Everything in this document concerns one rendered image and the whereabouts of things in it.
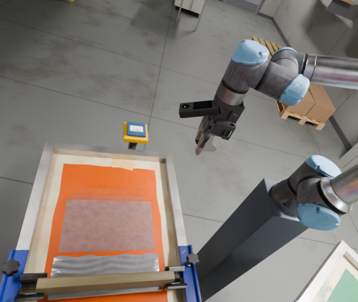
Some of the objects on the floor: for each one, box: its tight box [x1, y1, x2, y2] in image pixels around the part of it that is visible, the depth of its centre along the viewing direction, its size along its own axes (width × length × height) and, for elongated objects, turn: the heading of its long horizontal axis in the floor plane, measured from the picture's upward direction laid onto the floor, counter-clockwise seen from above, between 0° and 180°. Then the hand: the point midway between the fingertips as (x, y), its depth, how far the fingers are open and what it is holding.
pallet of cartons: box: [274, 83, 336, 131], centre depth 418 cm, size 109×73×39 cm
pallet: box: [251, 36, 282, 61], centre depth 552 cm, size 114×78×11 cm
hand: (196, 145), depth 84 cm, fingers open, 4 cm apart
